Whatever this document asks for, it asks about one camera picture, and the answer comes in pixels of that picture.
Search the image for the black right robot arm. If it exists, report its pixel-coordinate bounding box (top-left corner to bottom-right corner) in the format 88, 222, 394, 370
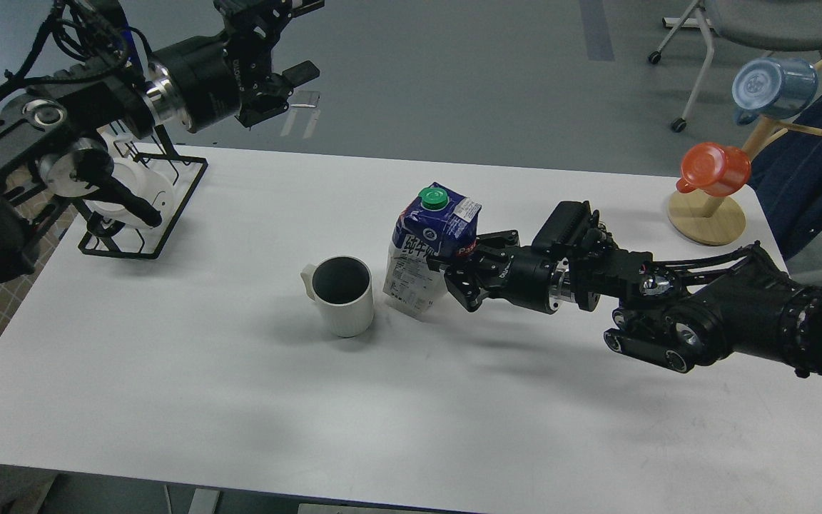
427, 227, 822, 378

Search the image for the white ribbed mug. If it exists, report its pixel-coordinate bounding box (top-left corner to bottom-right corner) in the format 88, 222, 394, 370
300, 255, 375, 338

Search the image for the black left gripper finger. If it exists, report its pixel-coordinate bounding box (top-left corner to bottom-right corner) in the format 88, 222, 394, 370
213, 1, 325, 36
237, 61, 320, 129

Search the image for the white mug front on rack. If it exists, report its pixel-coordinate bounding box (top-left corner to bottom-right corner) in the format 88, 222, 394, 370
86, 158, 176, 230

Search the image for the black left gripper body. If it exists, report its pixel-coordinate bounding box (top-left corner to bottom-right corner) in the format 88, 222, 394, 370
151, 21, 276, 133

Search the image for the grey office chair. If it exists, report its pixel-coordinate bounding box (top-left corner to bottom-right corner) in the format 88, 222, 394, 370
646, 1, 822, 133

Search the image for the wooden mug tree stand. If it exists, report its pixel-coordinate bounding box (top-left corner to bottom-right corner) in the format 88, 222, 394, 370
666, 59, 822, 246

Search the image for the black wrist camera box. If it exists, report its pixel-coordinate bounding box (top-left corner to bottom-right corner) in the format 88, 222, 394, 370
529, 201, 600, 261

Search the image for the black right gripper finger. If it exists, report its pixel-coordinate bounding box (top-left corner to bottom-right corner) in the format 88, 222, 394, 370
454, 230, 522, 261
425, 259, 488, 313

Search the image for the black wire cup rack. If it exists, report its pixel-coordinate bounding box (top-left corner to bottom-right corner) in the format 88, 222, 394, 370
75, 121, 208, 260

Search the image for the blue mug on tree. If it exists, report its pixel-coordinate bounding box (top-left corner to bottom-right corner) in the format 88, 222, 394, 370
731, 56, 819, 126

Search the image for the dark blue denim cloth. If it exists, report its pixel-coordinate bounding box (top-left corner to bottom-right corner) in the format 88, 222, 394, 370
748, 95, 822, 259

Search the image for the blue white milk carton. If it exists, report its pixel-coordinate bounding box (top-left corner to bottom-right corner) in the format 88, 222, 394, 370
382, 182, 482, 318

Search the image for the orange red mug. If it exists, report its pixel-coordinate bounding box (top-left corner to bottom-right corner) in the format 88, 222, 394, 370
676, 142, 751, 198

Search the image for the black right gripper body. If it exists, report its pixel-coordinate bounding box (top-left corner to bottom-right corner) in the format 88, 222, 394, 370
473, 246, 561, 313

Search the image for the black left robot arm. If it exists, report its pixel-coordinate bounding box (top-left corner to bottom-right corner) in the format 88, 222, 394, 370
0, 1, 324, 284

